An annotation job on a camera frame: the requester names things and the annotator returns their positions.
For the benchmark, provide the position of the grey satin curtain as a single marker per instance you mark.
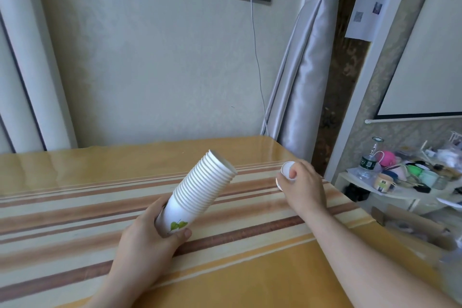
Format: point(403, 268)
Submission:
point(306, 76)

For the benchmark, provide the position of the person's left thumb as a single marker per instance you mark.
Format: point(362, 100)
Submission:
point(177, 237)

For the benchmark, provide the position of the person's right hand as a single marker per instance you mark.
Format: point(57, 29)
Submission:
point(306, 185)

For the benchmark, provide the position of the clear glass jar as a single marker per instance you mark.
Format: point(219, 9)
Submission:
point(441, 182)

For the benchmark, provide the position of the person's right thumb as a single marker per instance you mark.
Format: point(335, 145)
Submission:
point(292, 174)

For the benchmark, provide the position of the white printed paper sheet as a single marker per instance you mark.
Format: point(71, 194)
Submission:
point(368, 4)

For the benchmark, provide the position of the stack of white paper cups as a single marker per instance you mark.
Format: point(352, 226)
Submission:
point(202, 188)

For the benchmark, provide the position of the brown cardboard box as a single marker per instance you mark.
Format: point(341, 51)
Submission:
point(411, 224)

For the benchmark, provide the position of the mint green mug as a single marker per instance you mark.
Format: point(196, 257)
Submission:
point(429, 178)

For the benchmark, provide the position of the cup with yellow label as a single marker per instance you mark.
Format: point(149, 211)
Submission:
point(383, 183)

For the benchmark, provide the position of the single white paper cup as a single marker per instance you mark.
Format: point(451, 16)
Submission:
point(287, 168)

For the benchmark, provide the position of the striped yellow tablecloth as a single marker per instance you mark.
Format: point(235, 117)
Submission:
point(72, 210)

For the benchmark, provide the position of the person's right forearm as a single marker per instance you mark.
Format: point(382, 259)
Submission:
point(361, 261)

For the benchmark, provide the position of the plastic bottle with green label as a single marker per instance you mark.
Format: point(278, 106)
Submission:
point(366, 167)

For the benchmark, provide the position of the green bowl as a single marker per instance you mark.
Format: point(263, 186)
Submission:
point(414, 170)

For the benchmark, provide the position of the white projector screen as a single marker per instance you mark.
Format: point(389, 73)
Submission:
point(429, 48)

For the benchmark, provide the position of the white side table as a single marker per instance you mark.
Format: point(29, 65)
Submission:
point(382, 198)

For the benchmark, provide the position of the person's left hand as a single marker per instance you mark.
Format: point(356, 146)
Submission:
point(140, 246)

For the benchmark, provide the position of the person's left forearm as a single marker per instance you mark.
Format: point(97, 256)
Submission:
point(119, 291)

